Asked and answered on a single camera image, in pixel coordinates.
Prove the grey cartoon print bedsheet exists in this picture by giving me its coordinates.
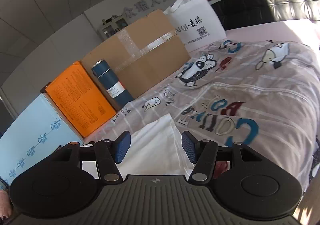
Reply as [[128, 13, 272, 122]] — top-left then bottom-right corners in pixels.
[[86, 40, 319, 189]]

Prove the orange printed box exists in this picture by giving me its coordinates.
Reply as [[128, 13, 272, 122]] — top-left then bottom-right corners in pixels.
[[41, 61, 116, 138]]

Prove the grey metal cabinet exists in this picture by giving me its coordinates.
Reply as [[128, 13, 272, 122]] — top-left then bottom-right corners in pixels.
[[98, 15, 129, 41]]

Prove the person's hand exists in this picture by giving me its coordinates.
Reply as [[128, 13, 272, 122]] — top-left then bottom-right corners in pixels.
[[0, 190, 12, 219]]

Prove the black leather sofa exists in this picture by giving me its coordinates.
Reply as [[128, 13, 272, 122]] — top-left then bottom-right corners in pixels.
[[212, 0, 319, 30]]

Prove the large light blue box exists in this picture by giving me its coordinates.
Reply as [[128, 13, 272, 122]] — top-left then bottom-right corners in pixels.
[[0, 93, 83, 185]]

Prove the dark blue thermos bottle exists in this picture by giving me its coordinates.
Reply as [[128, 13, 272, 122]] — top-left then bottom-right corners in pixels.
[[91, 59, 134, 108]]

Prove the white garment black trim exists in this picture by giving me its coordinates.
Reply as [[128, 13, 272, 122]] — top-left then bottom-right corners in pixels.
[[117, 114, 194, 178]]

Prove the white shopping bag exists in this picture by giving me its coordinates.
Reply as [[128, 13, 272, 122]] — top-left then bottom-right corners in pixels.
[[164, 0, 226, 52]]

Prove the brown cardboard box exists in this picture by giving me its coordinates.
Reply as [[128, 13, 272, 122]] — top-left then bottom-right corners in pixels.
[[81, 9, 190, 110]]

